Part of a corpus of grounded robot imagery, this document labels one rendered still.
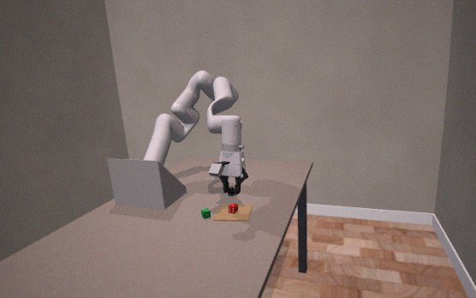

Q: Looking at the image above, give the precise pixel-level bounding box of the green die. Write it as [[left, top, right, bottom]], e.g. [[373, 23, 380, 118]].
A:
[[201, 208, 211, 219]]

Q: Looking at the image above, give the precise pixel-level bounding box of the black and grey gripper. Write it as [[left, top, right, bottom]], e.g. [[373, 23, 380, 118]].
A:
[[219, 150, 248, 194]]

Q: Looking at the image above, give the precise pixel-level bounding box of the red die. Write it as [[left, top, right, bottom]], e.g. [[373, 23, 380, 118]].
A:
[[229, 203, 238, 213]]

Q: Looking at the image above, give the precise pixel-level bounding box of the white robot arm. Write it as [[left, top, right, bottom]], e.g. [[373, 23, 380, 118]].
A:
[[144, 71, 244, 165]]

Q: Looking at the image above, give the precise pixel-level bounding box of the tan flat mat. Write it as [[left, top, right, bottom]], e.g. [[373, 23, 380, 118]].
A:
[[213, 205, 253, 221]]

